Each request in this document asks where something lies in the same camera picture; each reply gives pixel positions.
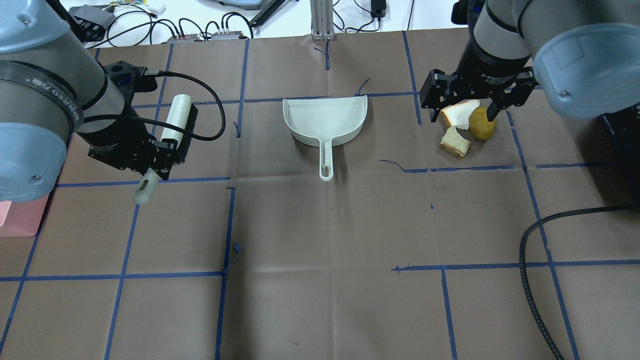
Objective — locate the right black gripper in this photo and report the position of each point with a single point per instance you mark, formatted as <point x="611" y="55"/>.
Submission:
<point x="487" y="68"/>

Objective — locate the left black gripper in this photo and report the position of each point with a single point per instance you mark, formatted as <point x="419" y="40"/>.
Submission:
<point x="116" y="134"/>

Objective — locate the pale green dustpan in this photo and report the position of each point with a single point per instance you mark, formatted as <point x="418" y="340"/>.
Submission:
<point x="325" y="123"/>

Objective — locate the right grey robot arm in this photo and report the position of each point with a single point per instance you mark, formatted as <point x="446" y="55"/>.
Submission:
<point x="584" y="54"/>

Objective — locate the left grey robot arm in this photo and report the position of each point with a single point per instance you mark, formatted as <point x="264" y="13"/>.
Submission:
<point x="52" y="88"/>

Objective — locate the pink bin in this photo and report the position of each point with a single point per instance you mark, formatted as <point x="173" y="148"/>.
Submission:
<point x="22" y="219"/>

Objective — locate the white bread slice piece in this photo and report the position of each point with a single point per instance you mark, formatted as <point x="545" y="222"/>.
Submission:
<point x="458" y="115"/>

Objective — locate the yellow potato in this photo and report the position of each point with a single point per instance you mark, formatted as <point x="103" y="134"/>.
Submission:
<point x="479" y="125"/>

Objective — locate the toasted bread chunk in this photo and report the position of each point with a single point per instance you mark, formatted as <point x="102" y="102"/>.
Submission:
<point x="453" y="143"/>

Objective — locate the small grey hub box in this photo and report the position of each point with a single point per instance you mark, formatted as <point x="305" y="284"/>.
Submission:
<point x="227" y="35"/>

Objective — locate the black power adapter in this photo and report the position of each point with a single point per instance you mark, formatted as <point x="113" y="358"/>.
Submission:
<point x="378" y="9"/>

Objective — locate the brown paper table cover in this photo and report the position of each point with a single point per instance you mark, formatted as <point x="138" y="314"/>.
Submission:
<point x="408" y="253"/>

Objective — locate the aluminium extrusion post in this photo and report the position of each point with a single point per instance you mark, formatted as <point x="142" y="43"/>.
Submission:
<point x="322" y="20"/>

